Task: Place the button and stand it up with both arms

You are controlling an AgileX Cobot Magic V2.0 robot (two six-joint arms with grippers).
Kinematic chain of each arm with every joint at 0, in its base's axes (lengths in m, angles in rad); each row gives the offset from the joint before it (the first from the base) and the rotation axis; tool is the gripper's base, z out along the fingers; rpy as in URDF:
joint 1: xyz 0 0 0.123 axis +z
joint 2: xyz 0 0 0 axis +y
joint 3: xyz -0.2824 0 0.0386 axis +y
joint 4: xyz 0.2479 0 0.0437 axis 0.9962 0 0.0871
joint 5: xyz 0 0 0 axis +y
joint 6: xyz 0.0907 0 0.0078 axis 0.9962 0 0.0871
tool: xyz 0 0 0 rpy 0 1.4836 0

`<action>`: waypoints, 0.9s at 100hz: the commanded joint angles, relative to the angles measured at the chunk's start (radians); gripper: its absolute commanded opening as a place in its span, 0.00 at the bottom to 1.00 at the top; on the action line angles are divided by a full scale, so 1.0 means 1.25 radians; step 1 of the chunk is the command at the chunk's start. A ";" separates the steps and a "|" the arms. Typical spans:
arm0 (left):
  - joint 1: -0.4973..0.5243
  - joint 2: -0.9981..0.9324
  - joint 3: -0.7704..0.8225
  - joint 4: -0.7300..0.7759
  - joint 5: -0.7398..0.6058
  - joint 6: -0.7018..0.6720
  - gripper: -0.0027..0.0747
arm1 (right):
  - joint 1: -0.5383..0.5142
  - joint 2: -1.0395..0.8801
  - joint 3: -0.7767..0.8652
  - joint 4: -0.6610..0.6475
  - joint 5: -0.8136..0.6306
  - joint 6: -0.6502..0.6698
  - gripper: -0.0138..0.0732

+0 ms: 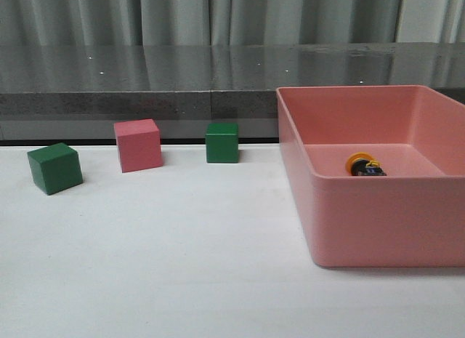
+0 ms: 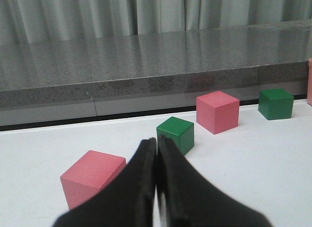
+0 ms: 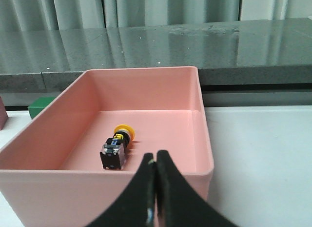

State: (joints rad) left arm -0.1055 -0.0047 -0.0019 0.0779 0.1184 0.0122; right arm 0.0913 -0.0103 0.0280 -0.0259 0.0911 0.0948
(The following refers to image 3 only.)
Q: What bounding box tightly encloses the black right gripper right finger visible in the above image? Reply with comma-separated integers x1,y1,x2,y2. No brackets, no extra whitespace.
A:
156,150,236,227

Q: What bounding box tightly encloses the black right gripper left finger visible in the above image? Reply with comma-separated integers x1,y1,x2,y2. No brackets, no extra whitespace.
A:
88,153,156,227

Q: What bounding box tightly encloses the yellow push button switch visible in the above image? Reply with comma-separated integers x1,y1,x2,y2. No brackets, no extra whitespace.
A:
99,124,135,169

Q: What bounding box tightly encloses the pink plastic bin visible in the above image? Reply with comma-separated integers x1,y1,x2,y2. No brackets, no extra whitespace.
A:
0,66,214,227

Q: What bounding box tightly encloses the green wooden cube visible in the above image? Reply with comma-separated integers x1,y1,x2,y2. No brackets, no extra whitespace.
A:
27,97,56,119

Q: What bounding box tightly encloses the pink wooden cube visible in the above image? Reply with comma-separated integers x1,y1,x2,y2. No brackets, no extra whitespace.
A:
0,97,8,130

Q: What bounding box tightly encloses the grey stone counter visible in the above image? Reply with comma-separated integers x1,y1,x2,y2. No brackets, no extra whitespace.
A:
0,18,312,93

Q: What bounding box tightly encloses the grey curtain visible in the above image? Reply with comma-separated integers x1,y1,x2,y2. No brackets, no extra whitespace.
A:
0,0,312,32

